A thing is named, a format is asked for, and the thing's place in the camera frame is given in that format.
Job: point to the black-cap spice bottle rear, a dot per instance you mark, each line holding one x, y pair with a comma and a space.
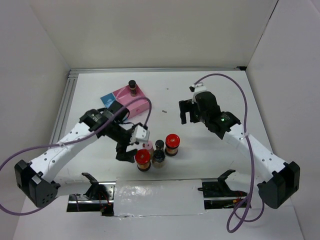
159, 145

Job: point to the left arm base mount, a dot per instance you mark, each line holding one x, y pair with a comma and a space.
98, 197

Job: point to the red-cap jar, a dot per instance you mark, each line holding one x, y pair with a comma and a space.
143, 160
172, 143

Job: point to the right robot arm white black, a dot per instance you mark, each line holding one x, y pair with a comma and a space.
280, 178

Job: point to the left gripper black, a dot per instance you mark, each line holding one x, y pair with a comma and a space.
122, 154

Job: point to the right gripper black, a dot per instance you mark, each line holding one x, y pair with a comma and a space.
185, 106

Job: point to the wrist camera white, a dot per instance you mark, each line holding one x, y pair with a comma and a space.
197, 89
140, 135

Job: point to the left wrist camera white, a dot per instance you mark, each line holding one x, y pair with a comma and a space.
140, 135

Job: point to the white taped front cover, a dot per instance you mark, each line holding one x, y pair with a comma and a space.
158, 198

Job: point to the aluminium rail back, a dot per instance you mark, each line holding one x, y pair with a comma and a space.
154, 69

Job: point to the pink-cap spice bottle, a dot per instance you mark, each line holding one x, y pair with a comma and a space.
149, 147

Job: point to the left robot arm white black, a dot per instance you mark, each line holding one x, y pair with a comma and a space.
36, 177

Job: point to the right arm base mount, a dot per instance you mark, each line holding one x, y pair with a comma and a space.
217, 193

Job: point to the black-cap spice bottle front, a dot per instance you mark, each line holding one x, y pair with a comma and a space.
158, 159

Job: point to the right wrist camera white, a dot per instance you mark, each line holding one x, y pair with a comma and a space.
197, 89

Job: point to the small black-cap spice bottle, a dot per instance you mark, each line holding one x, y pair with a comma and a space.
132, 87

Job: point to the blue drawer box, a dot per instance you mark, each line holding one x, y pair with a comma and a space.
108, 99

